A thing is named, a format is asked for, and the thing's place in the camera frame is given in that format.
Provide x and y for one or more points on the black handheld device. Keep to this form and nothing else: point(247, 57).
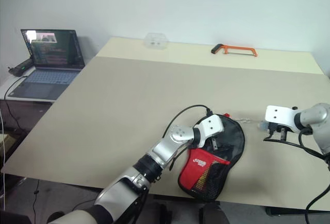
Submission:
point(19, 67)

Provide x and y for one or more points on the black red paddle case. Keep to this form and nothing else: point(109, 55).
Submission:
point(198, 177)

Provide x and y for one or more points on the clear plastic box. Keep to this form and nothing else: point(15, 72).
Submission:
point(155, 41)

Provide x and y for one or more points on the white side table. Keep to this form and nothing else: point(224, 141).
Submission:
point(7, 87)

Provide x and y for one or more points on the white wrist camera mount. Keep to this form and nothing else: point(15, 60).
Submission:
point(278, 116)
point(210, 128)

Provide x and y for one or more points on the orange hacksaw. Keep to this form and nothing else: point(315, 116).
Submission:
point(239, 49)

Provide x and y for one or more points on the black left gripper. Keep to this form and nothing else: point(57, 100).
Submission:
point(212, 144)

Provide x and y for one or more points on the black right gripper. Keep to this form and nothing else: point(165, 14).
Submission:
point(274, 128)

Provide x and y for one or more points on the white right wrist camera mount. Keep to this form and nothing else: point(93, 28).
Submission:
point(278, 116)

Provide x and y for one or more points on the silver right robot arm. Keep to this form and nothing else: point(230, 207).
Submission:
point(317, 121)

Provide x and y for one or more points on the pale blue zipper pull tag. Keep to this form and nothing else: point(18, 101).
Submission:
point(262, 126)

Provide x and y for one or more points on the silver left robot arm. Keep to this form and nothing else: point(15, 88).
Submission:
point(165, 149)

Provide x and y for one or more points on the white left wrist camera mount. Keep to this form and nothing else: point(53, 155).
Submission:
point(210, 128)

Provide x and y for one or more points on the open laptop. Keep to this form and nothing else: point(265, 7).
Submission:
point(51, 51)

